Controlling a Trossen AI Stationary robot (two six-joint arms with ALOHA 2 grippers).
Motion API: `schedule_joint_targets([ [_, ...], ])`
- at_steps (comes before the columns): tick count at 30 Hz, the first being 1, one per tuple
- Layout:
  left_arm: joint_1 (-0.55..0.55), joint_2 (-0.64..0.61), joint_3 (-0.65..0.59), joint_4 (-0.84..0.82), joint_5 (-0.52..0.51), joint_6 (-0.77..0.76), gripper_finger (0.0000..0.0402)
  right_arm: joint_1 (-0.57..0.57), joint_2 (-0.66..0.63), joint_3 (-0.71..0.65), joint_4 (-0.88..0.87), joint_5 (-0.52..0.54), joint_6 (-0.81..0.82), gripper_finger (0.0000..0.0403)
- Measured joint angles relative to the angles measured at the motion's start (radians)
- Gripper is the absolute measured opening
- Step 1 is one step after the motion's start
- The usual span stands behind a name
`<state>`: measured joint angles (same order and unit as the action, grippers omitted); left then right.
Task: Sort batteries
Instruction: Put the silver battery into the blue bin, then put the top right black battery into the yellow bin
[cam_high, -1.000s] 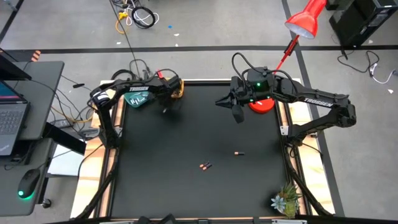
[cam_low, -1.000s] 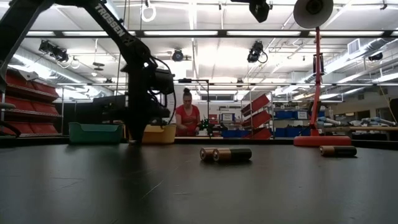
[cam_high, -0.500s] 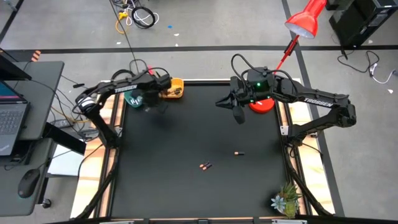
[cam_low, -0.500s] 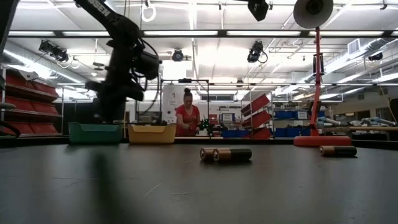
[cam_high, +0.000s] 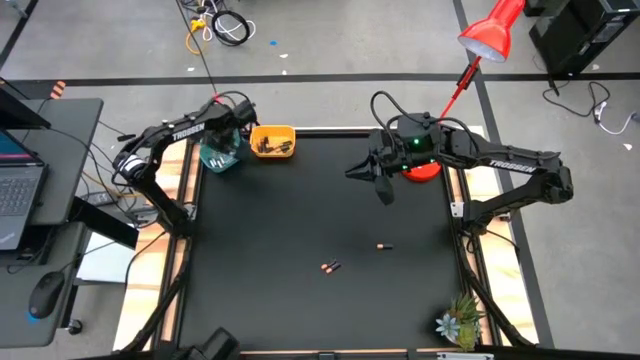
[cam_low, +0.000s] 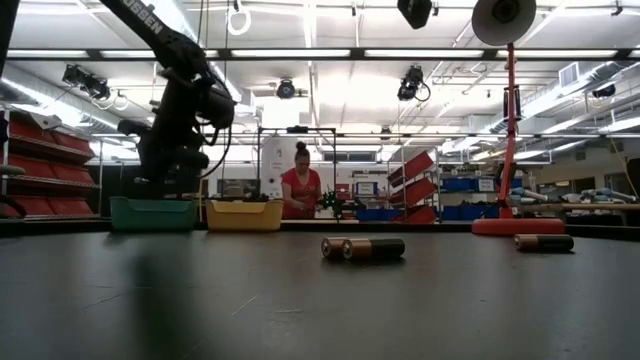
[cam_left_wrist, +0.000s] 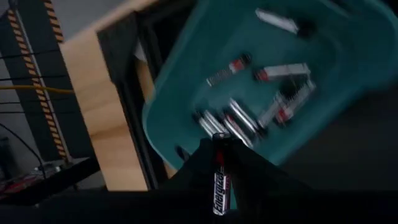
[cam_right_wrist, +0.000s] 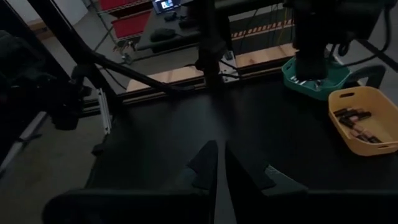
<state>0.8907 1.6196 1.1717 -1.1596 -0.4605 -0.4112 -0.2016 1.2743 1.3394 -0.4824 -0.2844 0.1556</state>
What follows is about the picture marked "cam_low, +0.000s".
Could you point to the copper and black battery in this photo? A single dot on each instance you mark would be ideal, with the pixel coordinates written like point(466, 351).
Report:
point(375, 248)
point(545, 243)
point(331, 248)

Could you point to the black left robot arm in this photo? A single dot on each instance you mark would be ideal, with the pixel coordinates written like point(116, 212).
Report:
point(150, 27)

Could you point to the background black robot arm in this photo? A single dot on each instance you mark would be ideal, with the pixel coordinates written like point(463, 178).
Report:
point(257, 198)
point(340, 204)

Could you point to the teal plastic bin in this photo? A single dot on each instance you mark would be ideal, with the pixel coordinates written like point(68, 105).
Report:
point(150, 215)

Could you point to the yellow plastic bin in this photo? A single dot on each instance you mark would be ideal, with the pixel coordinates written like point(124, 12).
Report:
point(245, 217)

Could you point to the red bin shelving rack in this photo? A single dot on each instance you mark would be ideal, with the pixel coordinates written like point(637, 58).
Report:
point(50, 170)

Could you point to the person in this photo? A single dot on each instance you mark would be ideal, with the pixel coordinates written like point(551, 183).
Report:
point(302, 187)

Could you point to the blue framed sign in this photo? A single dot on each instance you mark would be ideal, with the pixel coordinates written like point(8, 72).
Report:
point(366, 189)

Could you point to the blue storage bin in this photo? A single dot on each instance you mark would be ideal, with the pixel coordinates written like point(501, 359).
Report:
point(375, 215)

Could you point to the tilted red bin rack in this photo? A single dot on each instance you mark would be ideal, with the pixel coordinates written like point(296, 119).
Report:
point(412, 167)

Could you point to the blue bin shelf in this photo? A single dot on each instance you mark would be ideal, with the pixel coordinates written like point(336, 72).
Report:
point(457, 185)

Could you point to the wooden workbench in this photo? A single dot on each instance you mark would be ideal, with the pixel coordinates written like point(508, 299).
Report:
point(590, 206)

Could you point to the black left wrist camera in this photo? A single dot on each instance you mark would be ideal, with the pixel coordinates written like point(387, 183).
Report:
point(220, 107)

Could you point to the black ceiling mounted camera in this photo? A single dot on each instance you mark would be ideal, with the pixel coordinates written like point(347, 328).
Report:
point(92, 87)
point(286, 90)
point(411, 82)

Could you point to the black metal rig frame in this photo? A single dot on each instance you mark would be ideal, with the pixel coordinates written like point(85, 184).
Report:
point(297, 129)

